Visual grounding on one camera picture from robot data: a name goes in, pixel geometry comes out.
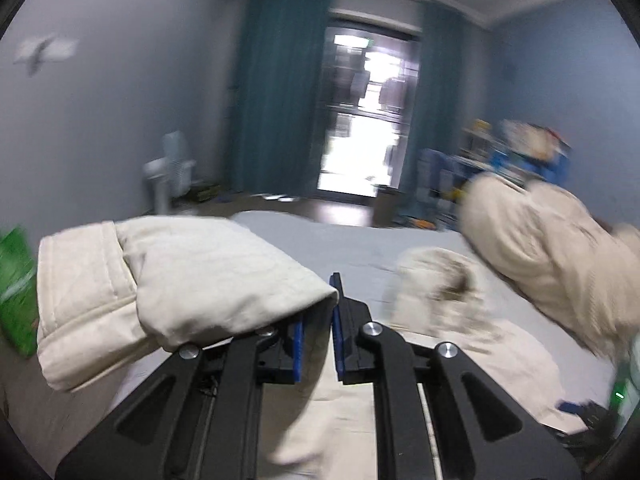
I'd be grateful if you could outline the cream white hooded coat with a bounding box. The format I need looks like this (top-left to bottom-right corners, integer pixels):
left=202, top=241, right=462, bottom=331
left=34, top=213, right=589, bottom=480

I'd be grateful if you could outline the beige fleece blanket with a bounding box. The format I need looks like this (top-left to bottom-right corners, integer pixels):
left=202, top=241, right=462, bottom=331
left=458, top=172, right=639, bottom=360

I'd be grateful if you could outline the light blue bed sheet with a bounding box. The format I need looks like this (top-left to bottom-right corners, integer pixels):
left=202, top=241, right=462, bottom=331
left=1, top=211, right=615, bottom=472

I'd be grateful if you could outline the white standing fan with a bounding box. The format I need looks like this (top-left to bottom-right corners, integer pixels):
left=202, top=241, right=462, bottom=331
left=142, top=131, right=196, bottom=216

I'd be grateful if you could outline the brown cardboard box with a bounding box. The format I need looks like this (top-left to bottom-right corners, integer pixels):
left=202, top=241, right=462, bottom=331
left=372, top=185, right=404, bottom=228

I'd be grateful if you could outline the blue chair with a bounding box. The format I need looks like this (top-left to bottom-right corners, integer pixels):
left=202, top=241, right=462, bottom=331
left=416, top=148, right=464, bottom=207

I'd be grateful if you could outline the row of books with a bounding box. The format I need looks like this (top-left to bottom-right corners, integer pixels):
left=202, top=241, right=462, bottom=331
left=500, top=119, right=572, bottom=167

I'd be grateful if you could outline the teal left curtain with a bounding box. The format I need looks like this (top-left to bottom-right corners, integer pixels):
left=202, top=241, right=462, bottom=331
left=227, top=0, right=332, bottom=196

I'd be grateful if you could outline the teal curtain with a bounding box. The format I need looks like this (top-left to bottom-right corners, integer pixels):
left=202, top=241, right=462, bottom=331
left=400, top=1, right=465, bottom=194
left=227, top=0, right=332, bottom=196

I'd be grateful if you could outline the teal right curtain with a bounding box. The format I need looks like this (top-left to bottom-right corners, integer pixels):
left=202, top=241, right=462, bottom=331
left=400, top=1, right=465, bottom=194

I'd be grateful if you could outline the glass balcony door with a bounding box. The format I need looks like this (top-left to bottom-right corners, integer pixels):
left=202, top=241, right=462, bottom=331
left=316, top=20, right=419, bottom=202

